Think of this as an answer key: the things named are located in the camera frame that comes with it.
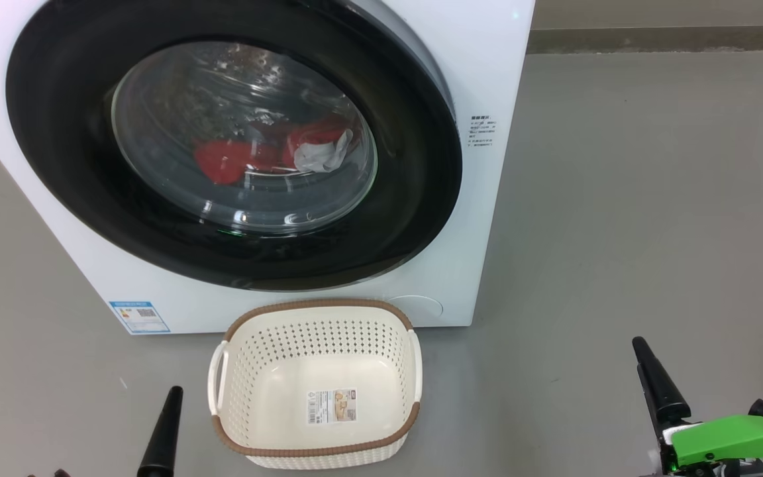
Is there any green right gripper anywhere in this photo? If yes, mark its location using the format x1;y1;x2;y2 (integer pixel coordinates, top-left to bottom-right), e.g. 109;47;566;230
632;337;763;477

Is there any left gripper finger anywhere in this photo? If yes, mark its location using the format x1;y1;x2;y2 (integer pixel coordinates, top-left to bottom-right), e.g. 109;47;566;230
137;386;184;477

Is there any red and white garment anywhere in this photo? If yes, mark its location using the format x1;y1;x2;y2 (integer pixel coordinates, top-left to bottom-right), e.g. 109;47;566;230
193;119;360;186

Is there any black round washer door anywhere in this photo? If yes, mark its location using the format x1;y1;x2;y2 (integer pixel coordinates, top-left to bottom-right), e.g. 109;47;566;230
5;0;464;292

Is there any printed product label sticker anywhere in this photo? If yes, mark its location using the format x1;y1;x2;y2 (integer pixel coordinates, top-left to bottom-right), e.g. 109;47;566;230
307;388;358;425

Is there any cream laundry basket brown rim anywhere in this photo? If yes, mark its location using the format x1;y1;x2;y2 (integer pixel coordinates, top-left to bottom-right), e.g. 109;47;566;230
207;298;423;470

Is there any white front-load washing machine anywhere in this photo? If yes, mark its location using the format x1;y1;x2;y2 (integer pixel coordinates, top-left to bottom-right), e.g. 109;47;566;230
0;0;536;336

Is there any blue energy label sticker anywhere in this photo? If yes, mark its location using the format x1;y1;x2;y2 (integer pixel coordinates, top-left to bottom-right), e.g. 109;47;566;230
109;301;171;335

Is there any round white filter cover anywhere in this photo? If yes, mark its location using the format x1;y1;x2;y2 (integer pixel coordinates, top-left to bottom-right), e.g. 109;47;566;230
388;295;444;327

